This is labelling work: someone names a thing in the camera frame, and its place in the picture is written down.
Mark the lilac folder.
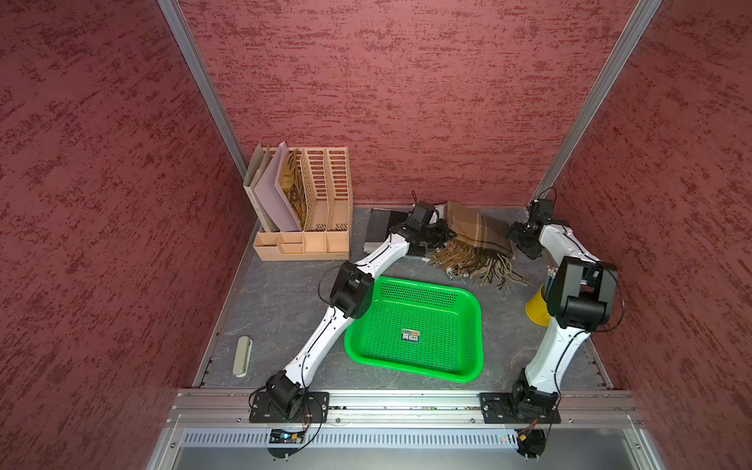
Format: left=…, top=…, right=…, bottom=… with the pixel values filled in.
left=252, top=141, right=302, bottom=232

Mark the beige wooden file organizer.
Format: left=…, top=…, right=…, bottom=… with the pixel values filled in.
left=243, top=145, right=354, bottom=262

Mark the yellow pencil cup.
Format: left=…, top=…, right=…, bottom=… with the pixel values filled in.
left=525, top=285, right=551, bottom=327

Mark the small label sticker in basket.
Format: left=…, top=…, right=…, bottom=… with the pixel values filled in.
left=401, top=329, right=420, bottom=343

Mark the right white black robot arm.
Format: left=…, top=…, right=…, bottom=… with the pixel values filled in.
left=507, top=198, right=619, bottom=417

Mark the grey black checked scarf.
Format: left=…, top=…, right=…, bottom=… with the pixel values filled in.
left=363, top=209, right=409, bottom=254

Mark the brown patterned book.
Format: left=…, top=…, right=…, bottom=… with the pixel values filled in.
left=278, top=150, right=307, bottom=231

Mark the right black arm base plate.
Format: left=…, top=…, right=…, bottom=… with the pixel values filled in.
left=479, top=392, right=561, bottom=425

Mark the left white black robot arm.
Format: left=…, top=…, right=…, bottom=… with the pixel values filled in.
left=262, top=202, right=456, bottom=421

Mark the brown plaid fringed scarf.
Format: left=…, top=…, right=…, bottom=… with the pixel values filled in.
left=429, top=202, right=531, bottom=290

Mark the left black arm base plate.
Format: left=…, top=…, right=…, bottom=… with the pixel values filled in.
left=248, top=389, right=330, bottom=424

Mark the beige oblong handle piece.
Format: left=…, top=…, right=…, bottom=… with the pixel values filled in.
left=232, top=335, right=253, bottom=378

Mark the aluminium front rail frame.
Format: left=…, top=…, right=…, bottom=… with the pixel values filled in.
left=147, top=388, right=665, bottom=469

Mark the green plastic basket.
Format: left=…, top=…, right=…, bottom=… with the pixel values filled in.
left=344, top=276, right=484, bottom=384

